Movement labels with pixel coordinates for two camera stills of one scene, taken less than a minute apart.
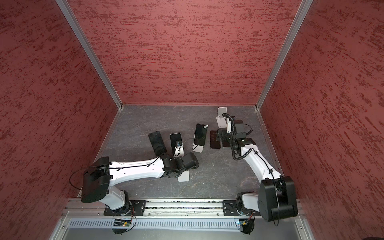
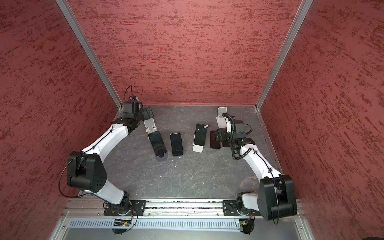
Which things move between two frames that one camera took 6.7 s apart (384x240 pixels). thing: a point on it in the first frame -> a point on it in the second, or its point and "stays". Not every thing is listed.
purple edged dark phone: [214, 143] stays
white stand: [184, 177] -> [149, 124]
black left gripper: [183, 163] -> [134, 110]
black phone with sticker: [200, 134] stays
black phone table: [157, 143] stays
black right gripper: [223, 133] stays
